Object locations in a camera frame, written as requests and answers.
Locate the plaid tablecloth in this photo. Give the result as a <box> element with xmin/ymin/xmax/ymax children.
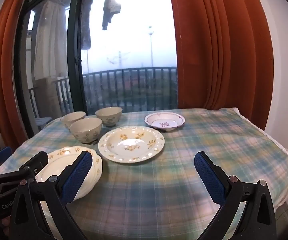
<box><xmin>0</xmin><ymin>107</ymin><xmax>288</xmax><ymax>240</ymax></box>

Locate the orange curtain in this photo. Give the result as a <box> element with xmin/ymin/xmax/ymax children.
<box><xmin>167</xmin><ymin>0</ymin><xmax>275</xmax><ymax>130</ymax></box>
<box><xmin>0</xmin><ymin>0</ymin><xmax>34</xmax><ymax>153</ymax></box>

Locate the perforated yellow floral plate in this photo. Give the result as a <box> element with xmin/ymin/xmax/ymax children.
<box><xmin>98</xmin><ymin>126</ymin><xmax>165</xmax><ymax>164</ymax></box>

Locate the blue balcony chair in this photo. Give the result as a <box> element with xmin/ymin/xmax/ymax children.
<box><xmin>35</xmin><ymin>117</ymin><xmax>52</xmax><ymax>130</ymax></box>

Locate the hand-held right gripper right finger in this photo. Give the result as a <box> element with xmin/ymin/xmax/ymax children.
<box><xmin>194</xmin><ymin>151</ymin><xmax>277</xmax><ymax>240</ymax></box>

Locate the white hanging garment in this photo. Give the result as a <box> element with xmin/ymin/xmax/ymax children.
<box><xmin>33</xmin><ymin>0</ymin><xmax>68</xmax><ymax>80</ymax></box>

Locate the dark green window frame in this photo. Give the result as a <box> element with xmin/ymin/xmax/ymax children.
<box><xmin>13</xmin><ymin>0</ymin><xmax>89</xmax><ymax>140</ymax></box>

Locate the scalloped yellow floral plate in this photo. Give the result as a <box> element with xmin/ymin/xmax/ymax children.
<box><xmin>35</xmin><ymin>145</ymin><xmax>103</xmax><ymax>204</ymax></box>

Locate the street lamp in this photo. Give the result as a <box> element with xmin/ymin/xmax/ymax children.
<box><xmin>147</xmin><ymin>26</ymin><xmax>155</xmax><ymax>68</ymax></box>

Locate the dark balcony railing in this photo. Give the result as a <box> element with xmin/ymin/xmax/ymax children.
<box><xmin>29</xmin><ymin>66</ymin><xmax>178</xmax><ymax>117</ymax></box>

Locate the grey hanging garment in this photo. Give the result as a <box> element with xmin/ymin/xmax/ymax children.
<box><xmin>102</xmin><ymin>0</ymin><xmax>122</xmax><ymax>30</ymax></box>

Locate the cream floral bowl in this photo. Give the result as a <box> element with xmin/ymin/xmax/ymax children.
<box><xmin>69</xmin><ymin>118</ymin><xmax>103</xmax><ymax>144</ymax></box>
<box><xmin>60</xmin><ymin>112</ymin><xmax>86</xmax><ymax>130</ymax></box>
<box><xmin>95</xmin><ymin>107</ymin><xmax>123</xmax><ymax>127</ymax></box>

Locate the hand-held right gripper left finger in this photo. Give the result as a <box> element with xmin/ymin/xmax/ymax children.
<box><xmin>8</xmin><ymin>151</ymin><xmax>93</xmax><ymax>240</ymax></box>

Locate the white plate red pattern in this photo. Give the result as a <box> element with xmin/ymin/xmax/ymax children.
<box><xmin>144</xmin><ymin>112</ymin><xmax>185</xmax><ymax>132</ymax></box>

